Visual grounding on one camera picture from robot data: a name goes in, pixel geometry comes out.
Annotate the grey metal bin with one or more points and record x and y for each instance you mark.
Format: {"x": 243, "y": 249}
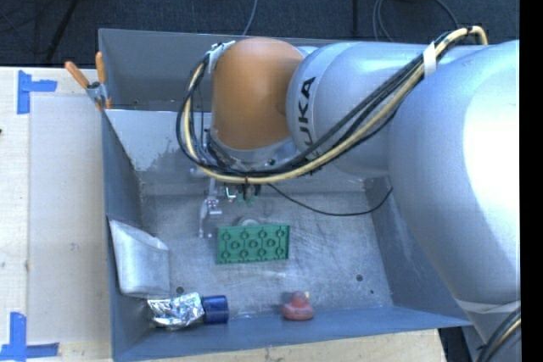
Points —
{"x": 331, "y": 284}

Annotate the crumpled silver foil packet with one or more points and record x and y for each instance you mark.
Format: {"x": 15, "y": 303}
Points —
{"x": 176, "y": 311}

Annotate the dark blue cylinder cup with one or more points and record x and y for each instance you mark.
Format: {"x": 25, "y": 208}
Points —
{"x": 215, "y": 309}

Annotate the pale grey flat packet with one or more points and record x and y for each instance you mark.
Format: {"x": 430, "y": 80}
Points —
{"x": 140, "y": 263}

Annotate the red-brown toy duck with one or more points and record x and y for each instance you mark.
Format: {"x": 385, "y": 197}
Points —
{"x": 298, "y": 307}

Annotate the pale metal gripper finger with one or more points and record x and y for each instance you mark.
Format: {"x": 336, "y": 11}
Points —
{"x": 213, "y": 209}
{"x": 201, "y": 222}

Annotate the dark green flat block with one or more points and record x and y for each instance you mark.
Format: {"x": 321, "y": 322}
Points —
{"x": 253, "y": 244}

